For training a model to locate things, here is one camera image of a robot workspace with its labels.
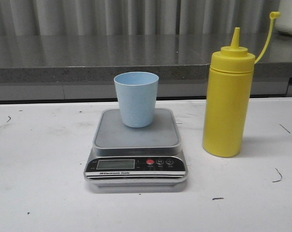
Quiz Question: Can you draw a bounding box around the yellow squeeze bottle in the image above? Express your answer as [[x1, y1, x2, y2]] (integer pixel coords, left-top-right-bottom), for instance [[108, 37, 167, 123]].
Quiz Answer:
[[203, 11, 281, 158]]

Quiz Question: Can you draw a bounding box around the light blue plastic cup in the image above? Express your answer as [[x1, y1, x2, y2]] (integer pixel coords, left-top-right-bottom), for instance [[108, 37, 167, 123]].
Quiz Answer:
[[114, 72, 159, 128]]

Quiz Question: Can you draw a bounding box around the silver electronic kitchen scale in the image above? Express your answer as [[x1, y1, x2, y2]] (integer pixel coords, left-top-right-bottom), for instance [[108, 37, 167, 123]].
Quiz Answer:
[[83, 108, 188, 192]]

